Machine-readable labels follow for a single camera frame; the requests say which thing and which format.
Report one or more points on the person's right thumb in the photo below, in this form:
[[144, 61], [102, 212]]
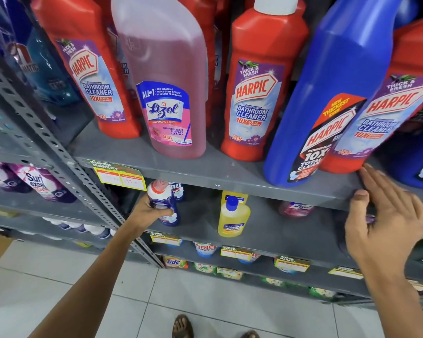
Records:
[[358, 205]]

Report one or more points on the person's left foot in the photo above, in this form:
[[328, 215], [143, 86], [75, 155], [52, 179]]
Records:
[[182, 327]]

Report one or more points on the yellow cleaner bottle blue cap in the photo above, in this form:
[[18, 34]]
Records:
[[241, 195], [233, 220]]

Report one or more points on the white red detergent packet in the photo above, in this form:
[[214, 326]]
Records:
[[205, 249]]

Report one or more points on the yellow shelf price label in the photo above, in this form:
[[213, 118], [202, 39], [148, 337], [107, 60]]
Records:
[[235, 254], [292, 264], [165, 239], [345, 273]]

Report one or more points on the small blue white cleaner bottle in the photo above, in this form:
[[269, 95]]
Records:
[[165, 200], [178, 191]]

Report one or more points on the person's right foot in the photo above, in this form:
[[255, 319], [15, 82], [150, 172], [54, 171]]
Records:
[[249, 335]]

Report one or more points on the yellow green price tag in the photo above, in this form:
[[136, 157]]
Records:
[[121, 175]]

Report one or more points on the person's left hand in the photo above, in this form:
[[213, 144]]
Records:
[[141, 216]]

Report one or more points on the person's left thumb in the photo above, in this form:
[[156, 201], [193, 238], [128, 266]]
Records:
[[162, 212]]

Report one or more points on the person's right middle finger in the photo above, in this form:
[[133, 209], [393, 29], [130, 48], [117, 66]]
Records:
[[386, 186]]

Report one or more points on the person's foot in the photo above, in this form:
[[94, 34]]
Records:
[[249, 335], [182, 327]]

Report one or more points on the person's right little finger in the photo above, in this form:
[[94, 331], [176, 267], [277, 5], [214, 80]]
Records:
[[418, 214]]

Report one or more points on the pink surface cleaner bottle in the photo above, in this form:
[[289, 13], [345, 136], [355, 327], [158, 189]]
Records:
[[165, 87]]

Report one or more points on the row of white blue bottles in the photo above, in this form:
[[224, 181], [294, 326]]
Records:
[[88, 230]]

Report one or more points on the purple detergent packet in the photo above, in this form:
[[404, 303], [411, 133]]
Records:
[[0, 175], [44, 184]]

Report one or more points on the person's left forearm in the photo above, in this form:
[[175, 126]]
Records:
[[91, 278]]

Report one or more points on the orange detergent packet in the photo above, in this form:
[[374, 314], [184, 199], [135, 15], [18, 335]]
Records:
[[174, 262]]

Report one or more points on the person's right hand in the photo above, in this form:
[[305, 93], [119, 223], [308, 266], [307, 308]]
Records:
[[380, 235]]

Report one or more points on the person's right forearm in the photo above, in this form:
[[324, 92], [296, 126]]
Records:
[[398, 302]]

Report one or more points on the red bathroom cleaner bottle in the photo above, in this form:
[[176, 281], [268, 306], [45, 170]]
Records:
[[391, 119], [261, 94], [91, 73], [216, 66]]

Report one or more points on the small pink cleaner bottle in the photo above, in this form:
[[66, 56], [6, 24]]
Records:
[[296, 209]]

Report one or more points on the grey metal shelf rack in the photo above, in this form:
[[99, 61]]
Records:
[[232, 172]]

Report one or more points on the large blue toilet cleaner bottle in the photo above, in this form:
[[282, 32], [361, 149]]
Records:
[[324, 87]]

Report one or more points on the dark blue toilet cleaner bottle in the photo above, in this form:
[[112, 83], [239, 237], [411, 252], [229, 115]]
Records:
[[414, 158]]

